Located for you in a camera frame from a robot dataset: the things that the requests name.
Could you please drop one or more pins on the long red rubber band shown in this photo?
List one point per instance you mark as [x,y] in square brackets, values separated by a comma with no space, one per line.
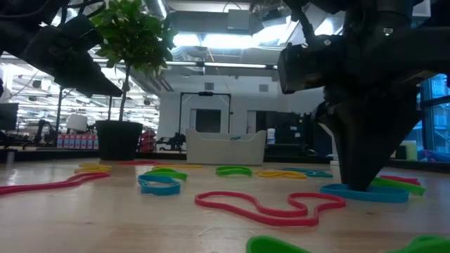
[52,185]

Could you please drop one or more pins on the white canister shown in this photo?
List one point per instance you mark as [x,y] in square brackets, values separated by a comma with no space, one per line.
[271,136]

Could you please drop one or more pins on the green rubber band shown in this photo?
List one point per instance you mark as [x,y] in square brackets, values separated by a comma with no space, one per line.
[267,246]
[175,175]
[233,172]
[404,187]

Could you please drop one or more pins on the white plastic bin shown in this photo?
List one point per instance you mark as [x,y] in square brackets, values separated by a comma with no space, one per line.
[225,151]

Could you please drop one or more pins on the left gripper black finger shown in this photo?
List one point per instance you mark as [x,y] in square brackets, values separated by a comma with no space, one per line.
[93,65]
[84,84]

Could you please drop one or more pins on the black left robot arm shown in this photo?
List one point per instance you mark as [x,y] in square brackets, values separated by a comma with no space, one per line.
[14,21]

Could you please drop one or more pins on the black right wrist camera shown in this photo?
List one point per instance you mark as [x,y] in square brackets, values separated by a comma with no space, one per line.
[302,66]

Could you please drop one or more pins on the long ceiling tube light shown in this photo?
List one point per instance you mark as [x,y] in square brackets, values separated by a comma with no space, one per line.
[228,65]

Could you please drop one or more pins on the red stacked object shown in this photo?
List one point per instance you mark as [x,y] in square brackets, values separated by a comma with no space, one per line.
[148,140]

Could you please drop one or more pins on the green cup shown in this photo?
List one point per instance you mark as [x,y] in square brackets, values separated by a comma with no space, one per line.
[410,151]

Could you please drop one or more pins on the blue rubber band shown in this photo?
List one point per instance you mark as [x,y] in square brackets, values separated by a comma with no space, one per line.
[386,196]
[160,191]

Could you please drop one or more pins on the black monitor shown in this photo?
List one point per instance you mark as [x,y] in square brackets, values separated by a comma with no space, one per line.
[7,116]

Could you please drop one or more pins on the black background robot arm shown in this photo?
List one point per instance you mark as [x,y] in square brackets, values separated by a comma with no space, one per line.
[174,142]
[44,131]

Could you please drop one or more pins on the black metal frame stand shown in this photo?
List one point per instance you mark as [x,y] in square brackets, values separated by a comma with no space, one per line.
[180,112]

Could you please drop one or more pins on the green plant in black pot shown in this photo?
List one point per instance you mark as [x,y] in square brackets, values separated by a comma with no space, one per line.
[119,140]

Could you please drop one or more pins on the black cabinet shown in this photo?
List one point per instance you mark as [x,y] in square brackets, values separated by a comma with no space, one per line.
[288,126]

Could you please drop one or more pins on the row of pink boxes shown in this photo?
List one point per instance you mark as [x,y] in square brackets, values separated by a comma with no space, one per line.
[77,141]

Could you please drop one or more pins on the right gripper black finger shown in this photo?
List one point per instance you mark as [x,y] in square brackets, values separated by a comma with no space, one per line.
[386,133]
[346,140]

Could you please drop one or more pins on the long teal rubber band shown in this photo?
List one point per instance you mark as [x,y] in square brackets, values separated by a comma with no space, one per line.
[236,138]

